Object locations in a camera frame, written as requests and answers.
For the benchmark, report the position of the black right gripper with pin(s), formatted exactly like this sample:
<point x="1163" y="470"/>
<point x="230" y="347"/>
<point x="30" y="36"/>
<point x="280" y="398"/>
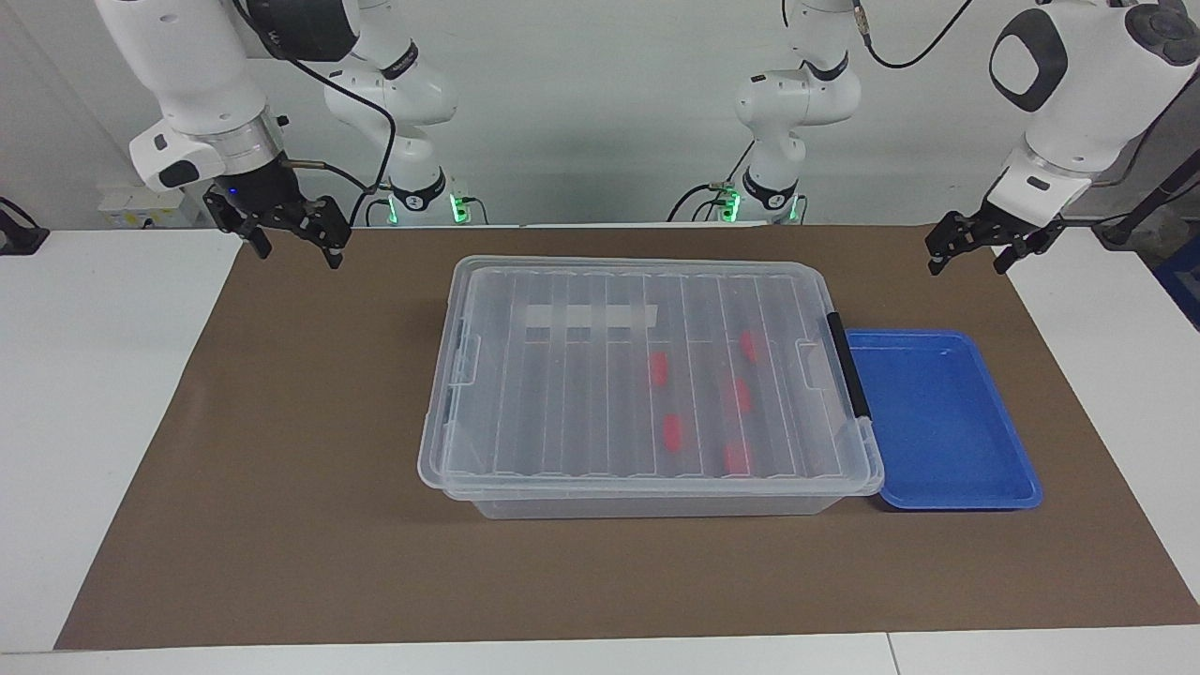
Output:
<point x="267" y="202"/>

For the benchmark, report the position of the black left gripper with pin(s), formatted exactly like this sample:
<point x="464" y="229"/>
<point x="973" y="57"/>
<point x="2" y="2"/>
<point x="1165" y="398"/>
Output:
<point x="994" y="228"/>

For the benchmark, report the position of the red block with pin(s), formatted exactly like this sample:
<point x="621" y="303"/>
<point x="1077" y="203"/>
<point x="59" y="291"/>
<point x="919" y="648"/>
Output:
<point x="742" y="396"/>
<point x="748" y="346"/>
<point x="658" y="368"/>
<point x="737" y="457"/>
<point x="672" y="432"/>

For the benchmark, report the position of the clear ribbed plastic lid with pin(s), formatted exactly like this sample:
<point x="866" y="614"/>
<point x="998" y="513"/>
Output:
<point x="581" y="403"/>

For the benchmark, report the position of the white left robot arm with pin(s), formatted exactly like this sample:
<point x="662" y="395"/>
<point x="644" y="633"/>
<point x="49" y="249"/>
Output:
<point x="1078" y="75"/>

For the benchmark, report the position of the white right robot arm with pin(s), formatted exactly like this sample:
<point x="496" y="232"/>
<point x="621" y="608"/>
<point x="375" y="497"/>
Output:
<point x="187" y="56"/>

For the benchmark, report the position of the blue plastic tray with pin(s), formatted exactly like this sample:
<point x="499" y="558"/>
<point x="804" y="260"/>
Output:
<point x="947" y="441"/>

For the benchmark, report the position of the clear plastic storage box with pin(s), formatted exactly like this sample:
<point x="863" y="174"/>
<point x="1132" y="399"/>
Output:
<point x="656" y="507"/>

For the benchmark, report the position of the black stand pole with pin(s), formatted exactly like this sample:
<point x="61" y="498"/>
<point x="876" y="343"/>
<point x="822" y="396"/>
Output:
<point x="1130" y="223"/>

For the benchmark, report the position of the blue crate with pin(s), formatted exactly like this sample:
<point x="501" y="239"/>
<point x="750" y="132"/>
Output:
<point x="1186" y="281"/>

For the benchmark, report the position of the white tape strip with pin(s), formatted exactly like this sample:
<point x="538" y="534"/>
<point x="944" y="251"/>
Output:
<point x="589" y="317"/>

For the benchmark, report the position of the brown table mat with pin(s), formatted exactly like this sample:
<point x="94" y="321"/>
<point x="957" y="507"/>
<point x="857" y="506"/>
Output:
<point x="281" y="562"/>

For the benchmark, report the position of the white wall socket strip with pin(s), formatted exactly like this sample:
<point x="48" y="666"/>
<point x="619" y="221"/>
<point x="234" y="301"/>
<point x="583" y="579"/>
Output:
<point x="131" y="202"/>

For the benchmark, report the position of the black clamp mount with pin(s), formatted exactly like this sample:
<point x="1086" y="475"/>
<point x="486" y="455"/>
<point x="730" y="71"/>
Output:
<point x="19" y="239"/>

